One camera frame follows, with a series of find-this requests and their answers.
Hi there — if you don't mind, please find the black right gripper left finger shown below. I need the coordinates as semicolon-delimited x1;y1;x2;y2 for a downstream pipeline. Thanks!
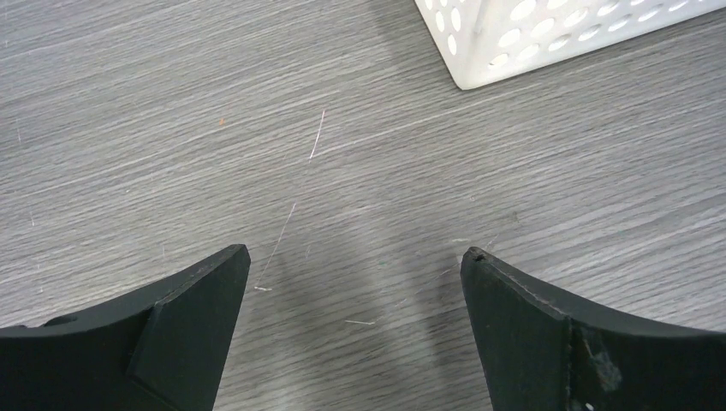
1;244;251;410

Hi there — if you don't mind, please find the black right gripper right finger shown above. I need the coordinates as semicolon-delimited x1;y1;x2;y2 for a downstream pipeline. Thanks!
460;247;725;410

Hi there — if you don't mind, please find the white perforated plastic basket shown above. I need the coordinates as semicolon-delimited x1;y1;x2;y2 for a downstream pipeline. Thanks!
415;0;725;90

